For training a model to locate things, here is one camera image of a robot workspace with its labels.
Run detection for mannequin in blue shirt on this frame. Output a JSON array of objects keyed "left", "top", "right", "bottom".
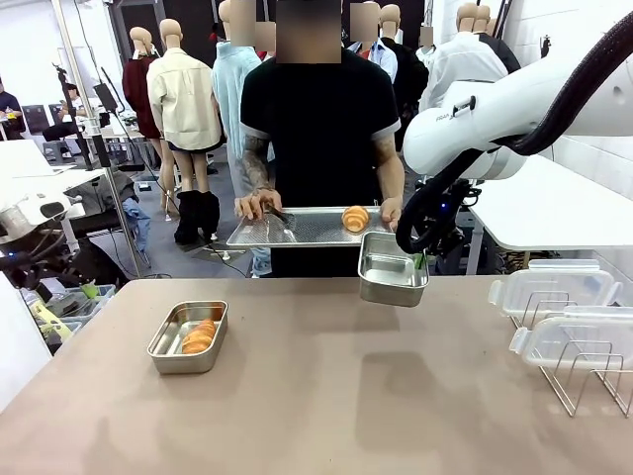
[{"left": 345, "top": 3, "right": 400, "bottom": 84}]

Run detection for seated person in white shirt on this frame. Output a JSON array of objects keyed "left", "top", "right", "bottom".
[{"left": 43, "top": 82, "right": 91, "bottom": 145}]

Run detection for mannequin in black coat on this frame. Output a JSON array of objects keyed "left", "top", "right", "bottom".
[{"left": 379, "top": 3, "right": 429, "bottom": 121}]

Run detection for white desk with papers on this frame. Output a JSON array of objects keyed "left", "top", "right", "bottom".
[{"left": 0, "top": 140, "right": 108, "bottom": 200}]

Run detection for person's left hand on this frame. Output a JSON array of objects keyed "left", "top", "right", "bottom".
[{"left": 379, "top": 196, "right": 405, "bottom": 227}]

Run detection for perforated metal baking tray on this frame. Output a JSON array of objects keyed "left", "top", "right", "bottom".
[{"left": 226, "top": 206, "right": 397, "bottom": 249}]

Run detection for mannequin in red jacket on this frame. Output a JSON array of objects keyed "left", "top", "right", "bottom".
[{"left": 255, "top": 22, "right": 278, "bottom": 63}]

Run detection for black device on stand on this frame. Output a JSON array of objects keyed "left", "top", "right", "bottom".
[{"left": 93, "top": 82, "right": 121, "bottom": 112}]

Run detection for person's right hand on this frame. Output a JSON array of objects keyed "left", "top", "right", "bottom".
[{"left": 233, "top": 189, "right": 284, "bottom": 222}]

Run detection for metal wire lid rack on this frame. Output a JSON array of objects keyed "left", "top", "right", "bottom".
[{"left": 513, "top": 291, "right": 633, "bottom": 420}]

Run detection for right arm dark cable sleeve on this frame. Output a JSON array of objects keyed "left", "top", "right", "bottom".
[{"left": 395, "top": 9, "right": 633, "bottom": 254}]

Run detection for person's left forearm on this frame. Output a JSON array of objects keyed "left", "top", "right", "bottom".
[{"left": 374, "top": 146, "right": 405, "bottom": 202}]

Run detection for seated person in dark shirt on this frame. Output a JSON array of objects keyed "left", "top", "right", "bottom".
[{"left": 0, "top": 78, "right": 27, "bottom": 143}]

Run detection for blue denim cloth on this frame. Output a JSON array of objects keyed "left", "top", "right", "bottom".
[{"left": 122, "top": 197, "right": 152, "bottom": 254}]

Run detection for white side table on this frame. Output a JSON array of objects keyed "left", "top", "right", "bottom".
[{"left": 467, "top": 152, "right": 633, "bottom": 251}]

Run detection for person in black t-shirt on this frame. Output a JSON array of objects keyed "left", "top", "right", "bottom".
[{"left": 239, "top": 0, "right": 402, "bottom": 278}]

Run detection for mannequin in cream jacket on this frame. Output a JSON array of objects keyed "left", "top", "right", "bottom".
[{"left": 146, "top": 18, "right": 224, "bottom": 243}]

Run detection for golden croissant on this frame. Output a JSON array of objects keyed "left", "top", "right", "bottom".
[
  {"left": 341, "top": 205, "right": 371, "bottom": 235},
  {"left": 180, "top": 318, "right": 219, "bottom": 355}
]

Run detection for mannequin in black jacket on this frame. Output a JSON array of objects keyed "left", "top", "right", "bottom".
[{"left": 474, "top": 4, "right": 523, "bottom": 76}]

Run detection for slanted silver metal pole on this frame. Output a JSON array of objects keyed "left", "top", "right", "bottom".
[{"left": 51, "top": 0, "right": 143, "bottom": 279}]

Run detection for clear plastic clip lid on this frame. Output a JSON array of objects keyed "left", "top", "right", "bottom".
[
  {"left": 488, "top": 258, "right": 624, "bottom": 319},
  {"left": 508, "top": 305, "right": 633, "bottom": 370}
]

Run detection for clear plastic storage bins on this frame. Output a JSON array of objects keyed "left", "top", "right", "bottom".
[{"left": 22, "top": 283, "right": 118, "bottom": 343}]

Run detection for black tripod with clamp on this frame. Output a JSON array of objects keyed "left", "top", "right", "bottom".
[{"left": 51, "top": 61, "right": 96, "bottom": 172}]

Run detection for tattooed right forearm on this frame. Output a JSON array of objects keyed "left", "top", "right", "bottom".
[{"left": 239, "top": 142, "right": 276, "bottom": 197}]

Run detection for metal serving tongs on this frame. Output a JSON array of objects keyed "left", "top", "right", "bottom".
[{"left": 260, "top": 207, "right": 299, "bottom": 244}]

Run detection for mannequin in white shirt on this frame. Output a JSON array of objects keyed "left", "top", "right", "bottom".
[{"left": 419, "top": 2, "right": 510, "bottom": 113}]

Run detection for rectangular stainless steel container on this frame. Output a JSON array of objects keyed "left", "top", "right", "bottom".
[
  {"left": 357, "top": 231, "right": 431, "bottom": 309},
  {"left": 146, "top": 300, "right": 229, "bottom": 375}
]

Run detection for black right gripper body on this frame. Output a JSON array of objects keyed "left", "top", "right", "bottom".
[{"left": 418, "top": 179, "right": 485, "bottom": 258}]

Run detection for mannequin in maroon dress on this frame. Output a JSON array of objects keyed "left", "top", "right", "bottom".
[{"left": 122, "top": 27, "right": 165, "bottom": 209}]

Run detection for mannequin in light blue fleece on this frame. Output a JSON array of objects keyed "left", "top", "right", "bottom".
[{"left": 212, "top": 0, "right": 274, "bottom": 278}]

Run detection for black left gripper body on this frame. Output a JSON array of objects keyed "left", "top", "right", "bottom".
[{"left": 0, "top": 241, "right": 96, "bottom": 294}]

